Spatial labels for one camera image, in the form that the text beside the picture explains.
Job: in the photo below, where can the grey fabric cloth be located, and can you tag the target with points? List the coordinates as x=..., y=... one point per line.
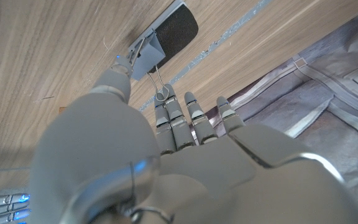
x=322, y=102

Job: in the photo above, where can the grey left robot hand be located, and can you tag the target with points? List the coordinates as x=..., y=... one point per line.
x=197, y=174

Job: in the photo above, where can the grey metal paper clamp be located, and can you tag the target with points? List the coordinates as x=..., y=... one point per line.
x=148, y=57

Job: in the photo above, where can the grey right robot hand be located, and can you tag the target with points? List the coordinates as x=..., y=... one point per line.
x=2, y=208

